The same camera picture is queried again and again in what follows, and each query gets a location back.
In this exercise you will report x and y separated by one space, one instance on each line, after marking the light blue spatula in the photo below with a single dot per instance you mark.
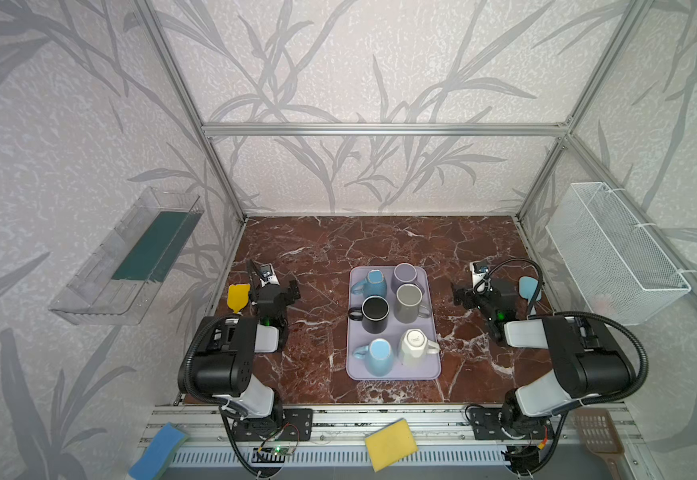
529 288

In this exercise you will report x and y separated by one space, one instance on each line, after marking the black mug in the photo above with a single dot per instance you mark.
373 314

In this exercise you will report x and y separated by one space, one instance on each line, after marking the blue dotted square mug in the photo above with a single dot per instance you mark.
373 284

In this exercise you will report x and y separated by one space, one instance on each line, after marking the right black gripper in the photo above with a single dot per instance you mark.
472 294

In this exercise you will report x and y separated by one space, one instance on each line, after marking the white faceted mug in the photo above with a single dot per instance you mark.
416 348

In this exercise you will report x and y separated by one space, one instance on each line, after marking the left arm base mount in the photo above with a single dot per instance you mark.
290 424

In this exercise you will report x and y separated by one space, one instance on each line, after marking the lavender mug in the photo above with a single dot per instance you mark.
405 274

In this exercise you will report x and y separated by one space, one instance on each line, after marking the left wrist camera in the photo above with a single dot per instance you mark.
267 275

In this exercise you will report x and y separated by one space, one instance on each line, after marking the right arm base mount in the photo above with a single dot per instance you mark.
497 423

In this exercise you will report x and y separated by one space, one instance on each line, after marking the grey mug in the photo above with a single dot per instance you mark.
409 305

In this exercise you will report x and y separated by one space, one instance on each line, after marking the lavender plastic tray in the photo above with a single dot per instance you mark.
358 339

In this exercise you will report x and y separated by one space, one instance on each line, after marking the blue sponge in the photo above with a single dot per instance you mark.
155 461

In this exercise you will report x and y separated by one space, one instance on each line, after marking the light blue mug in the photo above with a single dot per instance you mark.
378 357

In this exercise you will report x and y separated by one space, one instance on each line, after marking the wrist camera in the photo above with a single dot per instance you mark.
479 271
267 275

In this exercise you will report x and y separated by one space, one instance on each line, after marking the aluminium frame rail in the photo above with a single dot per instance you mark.
213 130

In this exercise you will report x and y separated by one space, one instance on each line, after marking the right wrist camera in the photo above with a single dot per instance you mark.
479 271

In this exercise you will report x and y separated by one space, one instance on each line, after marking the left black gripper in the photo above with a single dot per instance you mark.
279 287

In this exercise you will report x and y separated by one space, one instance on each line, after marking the white wire basket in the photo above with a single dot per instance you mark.
620 270

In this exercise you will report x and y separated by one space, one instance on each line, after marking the yellow spatula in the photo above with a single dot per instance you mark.
238 297

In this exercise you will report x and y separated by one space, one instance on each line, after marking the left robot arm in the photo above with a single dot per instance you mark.
217 368

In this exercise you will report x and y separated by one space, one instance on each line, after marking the brown slotted spatula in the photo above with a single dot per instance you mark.
598 433

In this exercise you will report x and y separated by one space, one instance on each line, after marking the yellow sponge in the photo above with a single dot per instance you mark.
391 444

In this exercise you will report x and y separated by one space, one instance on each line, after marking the green circuit board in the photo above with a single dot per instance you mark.
276 454

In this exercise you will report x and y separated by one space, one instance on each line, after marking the clear plastic shelf bin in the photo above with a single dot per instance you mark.
120 280

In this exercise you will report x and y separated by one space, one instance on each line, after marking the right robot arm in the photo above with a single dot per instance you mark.
594 358

